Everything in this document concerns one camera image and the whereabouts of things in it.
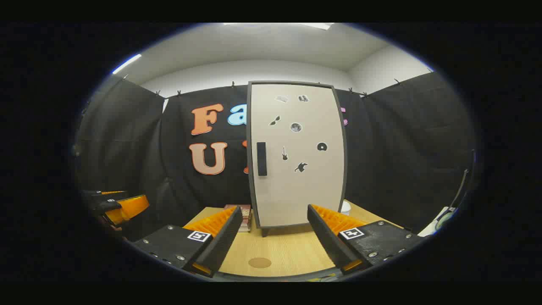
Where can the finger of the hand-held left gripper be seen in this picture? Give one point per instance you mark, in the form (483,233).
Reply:
(106,197)
(131,207)

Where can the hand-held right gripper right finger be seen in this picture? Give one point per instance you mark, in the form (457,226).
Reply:
(326,237)

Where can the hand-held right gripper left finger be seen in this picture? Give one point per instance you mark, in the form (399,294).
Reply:
(224,241)

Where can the round brown coaster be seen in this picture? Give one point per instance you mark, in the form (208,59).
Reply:
(259,262)

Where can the dark grey cabinet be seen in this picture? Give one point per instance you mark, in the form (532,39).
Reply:
(265,232)

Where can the thin white book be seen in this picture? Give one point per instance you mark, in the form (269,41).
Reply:
(245,221)

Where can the small white round object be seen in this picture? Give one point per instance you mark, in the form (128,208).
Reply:
(345,207)

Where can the brown cover book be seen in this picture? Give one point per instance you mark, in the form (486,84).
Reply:
(245,208)

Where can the black backdrop cloth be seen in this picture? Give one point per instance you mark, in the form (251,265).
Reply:
(127,140)

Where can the white board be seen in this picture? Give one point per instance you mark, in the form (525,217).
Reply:
(427,228)

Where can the green round object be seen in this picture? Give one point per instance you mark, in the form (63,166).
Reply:
(445,219)

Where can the ceiling light strip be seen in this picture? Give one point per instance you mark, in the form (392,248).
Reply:
(126,64)

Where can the ceiling light panel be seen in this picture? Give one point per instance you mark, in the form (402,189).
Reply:
(315,25)

